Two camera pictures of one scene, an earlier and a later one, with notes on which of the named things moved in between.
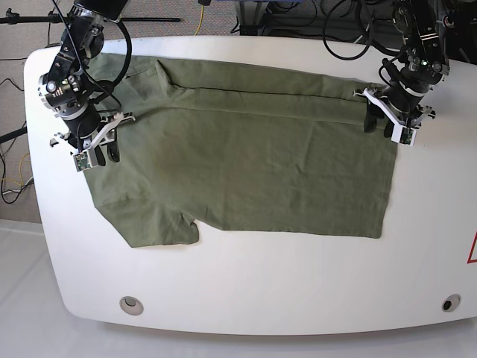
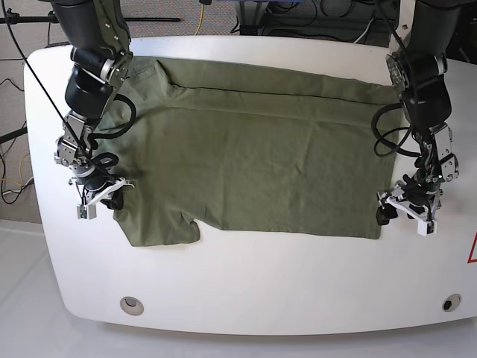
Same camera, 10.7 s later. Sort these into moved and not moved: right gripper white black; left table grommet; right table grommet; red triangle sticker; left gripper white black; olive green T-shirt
Moved: left gripper white black; right gripper white black
Not moved: red triangle sticker; olive green T-shirt; left table grommet; right table grommet
